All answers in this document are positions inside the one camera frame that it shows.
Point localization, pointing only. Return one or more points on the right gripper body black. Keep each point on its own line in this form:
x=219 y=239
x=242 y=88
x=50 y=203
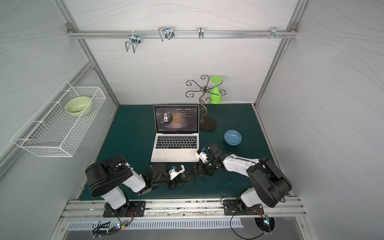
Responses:
x=202 y=167

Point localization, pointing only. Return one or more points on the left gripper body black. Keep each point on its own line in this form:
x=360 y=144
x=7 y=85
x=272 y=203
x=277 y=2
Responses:
x=181 y=180

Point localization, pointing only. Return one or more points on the silver laptop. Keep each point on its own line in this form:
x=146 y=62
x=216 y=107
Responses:
x=177 y=134

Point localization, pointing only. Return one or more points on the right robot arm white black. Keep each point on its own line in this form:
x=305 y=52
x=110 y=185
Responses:
x=269 y=184

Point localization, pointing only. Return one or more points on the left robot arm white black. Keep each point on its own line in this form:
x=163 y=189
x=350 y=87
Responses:
x=104 y=179

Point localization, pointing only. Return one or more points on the blue bowl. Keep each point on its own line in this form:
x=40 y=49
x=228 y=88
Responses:
x=233 y=137

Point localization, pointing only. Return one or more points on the dark metal cup stand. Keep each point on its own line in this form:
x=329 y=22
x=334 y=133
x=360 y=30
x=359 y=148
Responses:
x=206 y=123

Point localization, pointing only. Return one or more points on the green table mat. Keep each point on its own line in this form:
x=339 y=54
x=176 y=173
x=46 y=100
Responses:
x=132 y=134

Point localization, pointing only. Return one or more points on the green plastic goblet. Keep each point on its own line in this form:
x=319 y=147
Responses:
x=215 y=94

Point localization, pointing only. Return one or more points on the white vent grille strip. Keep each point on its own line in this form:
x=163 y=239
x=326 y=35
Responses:
x=159 y=224

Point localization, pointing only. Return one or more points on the green bowl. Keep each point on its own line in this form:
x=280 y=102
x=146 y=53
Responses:
x=79 y=107

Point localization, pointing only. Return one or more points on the small metal hook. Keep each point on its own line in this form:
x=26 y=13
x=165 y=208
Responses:
x=201 y=32

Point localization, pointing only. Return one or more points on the metal double hook middle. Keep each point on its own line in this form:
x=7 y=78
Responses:
x=166 y=33

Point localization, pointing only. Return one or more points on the metal double hook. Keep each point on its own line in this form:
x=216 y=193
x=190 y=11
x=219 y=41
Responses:
x=133 y=42
x=166 y=33

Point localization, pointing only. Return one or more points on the metal double hook left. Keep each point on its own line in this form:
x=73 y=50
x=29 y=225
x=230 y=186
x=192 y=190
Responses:
x=133 y=42

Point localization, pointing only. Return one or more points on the metal hook right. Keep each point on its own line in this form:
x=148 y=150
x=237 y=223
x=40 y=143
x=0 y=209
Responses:
x=273 y=34

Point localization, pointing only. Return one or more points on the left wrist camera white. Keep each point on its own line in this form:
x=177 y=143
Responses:
x=175 y=171

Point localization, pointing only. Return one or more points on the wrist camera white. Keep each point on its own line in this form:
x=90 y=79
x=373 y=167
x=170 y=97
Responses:
x=202 y=155
x=175 y=171

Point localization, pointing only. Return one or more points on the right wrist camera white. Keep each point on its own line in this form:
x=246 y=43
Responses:
x=202 y=155

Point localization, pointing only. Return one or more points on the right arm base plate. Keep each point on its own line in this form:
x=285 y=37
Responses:
x=237 y=207

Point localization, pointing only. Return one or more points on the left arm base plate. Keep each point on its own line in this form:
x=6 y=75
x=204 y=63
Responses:
x=128 y=210

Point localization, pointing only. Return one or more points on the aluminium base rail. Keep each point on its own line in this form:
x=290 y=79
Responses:
x=179 y=209

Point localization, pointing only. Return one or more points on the white wire basket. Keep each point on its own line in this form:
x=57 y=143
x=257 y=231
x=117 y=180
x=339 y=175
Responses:
x=51 y=132

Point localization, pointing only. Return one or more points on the aluminium top rail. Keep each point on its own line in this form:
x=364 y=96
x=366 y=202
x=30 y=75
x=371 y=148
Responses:
x=150 y=35

